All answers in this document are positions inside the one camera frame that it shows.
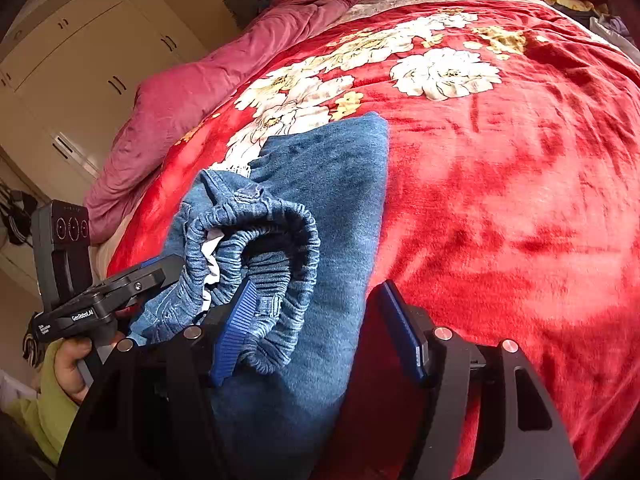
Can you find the pink quilt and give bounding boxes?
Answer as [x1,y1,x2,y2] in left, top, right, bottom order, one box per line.
[82,0,372,247]

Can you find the blue denim pants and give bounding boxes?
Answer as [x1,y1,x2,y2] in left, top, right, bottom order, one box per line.
[126,111,392,480]

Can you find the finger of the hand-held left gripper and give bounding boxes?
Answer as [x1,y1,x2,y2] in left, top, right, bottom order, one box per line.
[95,253,187,312]

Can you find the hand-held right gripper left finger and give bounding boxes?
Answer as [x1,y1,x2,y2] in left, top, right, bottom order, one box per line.
[56,280,261,480]

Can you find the white basket with purple clothes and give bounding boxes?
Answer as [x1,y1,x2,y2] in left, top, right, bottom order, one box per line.
[589,14,637,47]

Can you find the person's left hand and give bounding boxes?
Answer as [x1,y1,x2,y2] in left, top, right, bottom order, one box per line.
[52,330,127,407]

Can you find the dark hanging clothes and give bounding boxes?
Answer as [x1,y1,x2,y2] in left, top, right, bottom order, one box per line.
[0,187,39,247]

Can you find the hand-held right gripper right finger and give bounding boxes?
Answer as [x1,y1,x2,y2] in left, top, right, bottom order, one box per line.
[375,280,582,480]

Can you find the person's left forearm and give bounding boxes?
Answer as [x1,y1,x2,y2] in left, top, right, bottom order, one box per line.
[0,345,82,469]

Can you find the red floral blanket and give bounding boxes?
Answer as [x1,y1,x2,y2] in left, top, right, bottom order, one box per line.
[106,0,640,480]

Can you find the dark wooden headboard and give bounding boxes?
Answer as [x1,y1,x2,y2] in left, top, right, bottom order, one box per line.
[222,0,287,32]

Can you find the cream wardrobe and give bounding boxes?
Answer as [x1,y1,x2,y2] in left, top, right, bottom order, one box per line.
[0,0,212,192]

